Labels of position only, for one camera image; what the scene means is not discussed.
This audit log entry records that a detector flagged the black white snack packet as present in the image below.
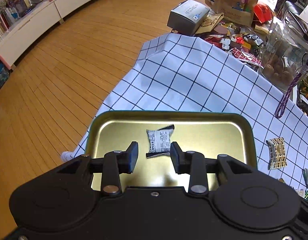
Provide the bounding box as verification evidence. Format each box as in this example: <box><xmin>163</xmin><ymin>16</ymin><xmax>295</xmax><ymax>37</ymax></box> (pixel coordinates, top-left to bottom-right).
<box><xmin>146</xmin><ymin>125</ymin><xmax>174</xmax><ymax>158</ymax></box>

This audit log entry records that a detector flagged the brown patterned snack packet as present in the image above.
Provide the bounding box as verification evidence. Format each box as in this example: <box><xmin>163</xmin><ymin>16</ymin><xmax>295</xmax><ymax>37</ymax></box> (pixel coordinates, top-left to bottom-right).
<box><xmin>266</xmin><ymin>137</ymin><xmax>287</xmax><ymax>170</ymax></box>

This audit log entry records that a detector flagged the gold teal tin tray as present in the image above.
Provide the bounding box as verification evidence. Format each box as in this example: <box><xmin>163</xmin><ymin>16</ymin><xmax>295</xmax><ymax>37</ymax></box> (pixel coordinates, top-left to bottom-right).
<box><xmin>85</xmin><ymin>111</ymin><xmax>257</xmax><ymax>189</ymax></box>

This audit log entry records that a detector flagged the blue checked tablecloth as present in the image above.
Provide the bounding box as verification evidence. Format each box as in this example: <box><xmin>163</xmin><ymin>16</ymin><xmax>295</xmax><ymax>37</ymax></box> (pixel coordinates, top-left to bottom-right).
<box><xmin>73</xmin><ymin>32</ymin><xmax>308</xmax><ymax>201</ymax></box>

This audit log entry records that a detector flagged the pile of loose candies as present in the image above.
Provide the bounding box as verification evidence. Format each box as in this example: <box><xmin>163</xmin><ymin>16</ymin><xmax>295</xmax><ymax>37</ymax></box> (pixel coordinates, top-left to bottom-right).
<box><xmin>197</xmin><ymin>22</ymin><xmax>264</xmax><ymax>70</ymax></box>

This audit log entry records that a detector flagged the grey cardboard box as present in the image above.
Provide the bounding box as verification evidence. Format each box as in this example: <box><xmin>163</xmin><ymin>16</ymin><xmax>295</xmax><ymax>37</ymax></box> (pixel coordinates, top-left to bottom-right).
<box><xmin>167</xmin><ymin>0</ymin><xmax>210</xmax><ymax>36</ymax></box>

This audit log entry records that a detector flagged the glass jar with cookies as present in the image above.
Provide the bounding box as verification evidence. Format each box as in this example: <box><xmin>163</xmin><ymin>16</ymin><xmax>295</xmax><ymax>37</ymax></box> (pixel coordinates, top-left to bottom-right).
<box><xmin>258</xmin><ymin>11</ymin><xmax>308</xmax><ymax>93</ymax></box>

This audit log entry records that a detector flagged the white tv cabinet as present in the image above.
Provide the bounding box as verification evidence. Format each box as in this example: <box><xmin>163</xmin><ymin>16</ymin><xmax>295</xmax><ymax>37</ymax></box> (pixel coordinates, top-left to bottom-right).
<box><xmin>0</xmin><ymin>0</ymin><xmax>91</xmax><ymax>69</ymax></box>

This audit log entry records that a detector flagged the purple lanyard cord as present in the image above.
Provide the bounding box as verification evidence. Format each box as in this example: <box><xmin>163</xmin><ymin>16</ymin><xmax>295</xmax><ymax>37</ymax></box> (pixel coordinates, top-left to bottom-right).
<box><xmin>274</xmin><ymin>55</ymin><xmax>308</xmax><ymax>119</ymax></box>

